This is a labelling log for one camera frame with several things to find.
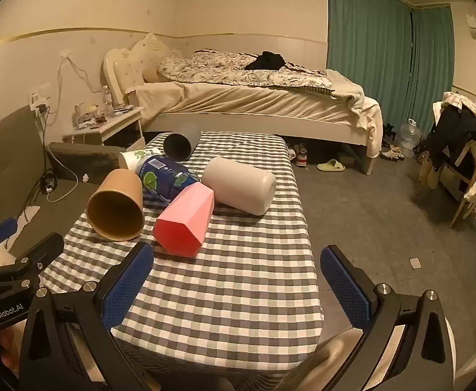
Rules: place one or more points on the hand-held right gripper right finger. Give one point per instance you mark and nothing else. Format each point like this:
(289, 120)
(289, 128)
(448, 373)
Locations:
(345, 289)

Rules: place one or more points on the white plaid shirt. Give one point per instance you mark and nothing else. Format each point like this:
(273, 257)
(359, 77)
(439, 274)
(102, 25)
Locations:
(464, 102)

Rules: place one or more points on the black jacket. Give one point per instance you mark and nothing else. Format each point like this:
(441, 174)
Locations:
(457, 130)

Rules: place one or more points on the pink faceted cup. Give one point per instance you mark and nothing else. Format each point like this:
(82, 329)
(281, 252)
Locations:
(185, 220)

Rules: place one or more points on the beige blanket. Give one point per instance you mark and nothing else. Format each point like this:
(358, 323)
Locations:
(356, 97)

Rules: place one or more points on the dark grey cup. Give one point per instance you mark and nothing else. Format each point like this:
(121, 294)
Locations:
(178, 144)

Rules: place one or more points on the grey white checkered tablecloth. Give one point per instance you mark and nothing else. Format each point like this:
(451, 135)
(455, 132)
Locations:
(242, 277)

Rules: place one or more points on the brown paper cup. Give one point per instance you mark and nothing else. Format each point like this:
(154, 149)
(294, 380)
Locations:
(115, 207)

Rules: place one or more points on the small black floor device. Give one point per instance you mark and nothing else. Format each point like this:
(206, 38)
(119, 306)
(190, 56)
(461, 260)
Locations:
(49, 181)

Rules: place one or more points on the white nightstand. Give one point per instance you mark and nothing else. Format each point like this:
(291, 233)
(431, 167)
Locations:
(111, 128)

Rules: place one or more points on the floral patterned duvet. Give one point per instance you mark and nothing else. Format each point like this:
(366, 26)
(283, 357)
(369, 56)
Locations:
(221, 71)

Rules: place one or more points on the clear large water jug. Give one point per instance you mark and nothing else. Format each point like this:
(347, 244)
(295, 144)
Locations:
(409, 138)

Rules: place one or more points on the white cylindrical cup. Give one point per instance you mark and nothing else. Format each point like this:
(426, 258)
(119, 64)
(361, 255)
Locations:
(240, 185)

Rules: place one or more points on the black garment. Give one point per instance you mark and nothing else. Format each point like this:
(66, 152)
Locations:
(266, 61)

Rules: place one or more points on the clear plastic water bottle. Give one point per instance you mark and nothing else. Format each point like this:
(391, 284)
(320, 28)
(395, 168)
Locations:
(107, 102)

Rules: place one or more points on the white green-printed paper cup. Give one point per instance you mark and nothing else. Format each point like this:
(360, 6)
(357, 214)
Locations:
(132, 159)

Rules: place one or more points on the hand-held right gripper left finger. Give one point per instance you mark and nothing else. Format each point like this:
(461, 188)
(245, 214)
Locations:
(128, 287)

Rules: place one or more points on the beige cloth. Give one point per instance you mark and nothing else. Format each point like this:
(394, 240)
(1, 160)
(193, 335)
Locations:
(337, 352)

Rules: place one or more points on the wooden chair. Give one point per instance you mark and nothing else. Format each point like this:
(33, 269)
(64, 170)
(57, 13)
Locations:
(472, 159)

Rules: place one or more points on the green slipper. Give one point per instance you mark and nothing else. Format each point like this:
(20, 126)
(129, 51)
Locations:
(330, 165)

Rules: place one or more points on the pair of grey sneakers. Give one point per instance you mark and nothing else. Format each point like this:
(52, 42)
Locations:
(299, 155)

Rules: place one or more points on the cream pillow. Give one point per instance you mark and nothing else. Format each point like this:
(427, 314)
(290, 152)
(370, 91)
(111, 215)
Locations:
(152, 73)

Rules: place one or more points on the white wall power strip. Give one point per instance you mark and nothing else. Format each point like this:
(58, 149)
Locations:
(39, 97)

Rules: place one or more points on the pair of white shoes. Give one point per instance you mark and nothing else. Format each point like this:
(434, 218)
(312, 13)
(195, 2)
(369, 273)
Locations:
(392, 153)

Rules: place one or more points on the clutter of small bedside things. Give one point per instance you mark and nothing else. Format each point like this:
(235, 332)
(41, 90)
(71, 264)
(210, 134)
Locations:
(91, 116)

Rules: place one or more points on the green curtain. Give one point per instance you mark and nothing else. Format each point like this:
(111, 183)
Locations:
(368, 49)
(433, 57)

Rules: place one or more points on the white paper scrap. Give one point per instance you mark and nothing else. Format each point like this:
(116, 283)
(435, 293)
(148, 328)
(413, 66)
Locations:
(415, 263)

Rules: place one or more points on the cream bed with tufted headboard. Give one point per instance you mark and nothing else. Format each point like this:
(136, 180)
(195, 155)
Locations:
(262, 120)

